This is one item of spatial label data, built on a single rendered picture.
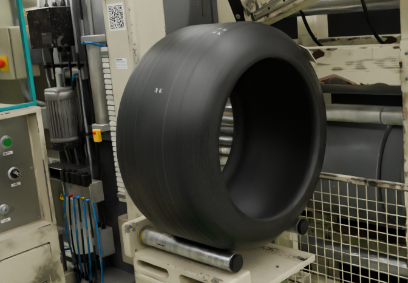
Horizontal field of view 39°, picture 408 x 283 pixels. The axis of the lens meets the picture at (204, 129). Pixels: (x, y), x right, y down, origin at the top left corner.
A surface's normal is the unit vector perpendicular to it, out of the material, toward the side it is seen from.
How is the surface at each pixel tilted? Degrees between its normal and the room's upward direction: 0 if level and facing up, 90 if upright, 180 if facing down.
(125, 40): 90
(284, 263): 0
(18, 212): 90
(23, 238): 90
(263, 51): 79
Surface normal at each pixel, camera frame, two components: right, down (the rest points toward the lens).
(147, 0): 0.72, 0.07
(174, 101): -0.44, -0.26
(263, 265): -0.09, -0.98
